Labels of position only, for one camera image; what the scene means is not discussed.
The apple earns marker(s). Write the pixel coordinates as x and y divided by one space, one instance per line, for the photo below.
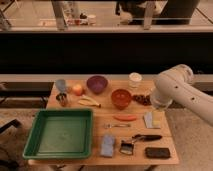
77 89

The blue-grey cup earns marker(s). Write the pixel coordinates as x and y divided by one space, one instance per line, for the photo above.
61 85

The red bowl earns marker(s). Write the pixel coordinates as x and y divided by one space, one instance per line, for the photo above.
121 98

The banana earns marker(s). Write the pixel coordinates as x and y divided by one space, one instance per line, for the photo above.
88 101

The blue yellow sponge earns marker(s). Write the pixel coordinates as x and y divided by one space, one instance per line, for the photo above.
152 120

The metal fork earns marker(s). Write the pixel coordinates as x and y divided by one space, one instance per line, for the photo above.
107 126

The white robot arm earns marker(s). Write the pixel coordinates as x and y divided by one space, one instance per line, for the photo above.
174 84

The green plastic tray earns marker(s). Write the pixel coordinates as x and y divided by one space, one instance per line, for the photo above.
60 134

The black-handled tool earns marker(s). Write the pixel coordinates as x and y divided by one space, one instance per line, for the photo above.
140 137

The black eraser block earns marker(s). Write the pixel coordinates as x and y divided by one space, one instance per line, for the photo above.
158 153

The purple bowl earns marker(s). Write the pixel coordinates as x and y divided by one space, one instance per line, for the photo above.
97 84

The red pepper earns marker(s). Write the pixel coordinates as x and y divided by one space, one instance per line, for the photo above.
125 118

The blue cloth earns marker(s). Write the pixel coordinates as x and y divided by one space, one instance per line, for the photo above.
107 145

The small metal cup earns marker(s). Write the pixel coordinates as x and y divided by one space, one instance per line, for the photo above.
62 99

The white cup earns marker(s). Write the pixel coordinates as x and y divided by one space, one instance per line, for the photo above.
135 80

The dark red grapes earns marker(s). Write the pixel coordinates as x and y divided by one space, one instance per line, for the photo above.
142 99

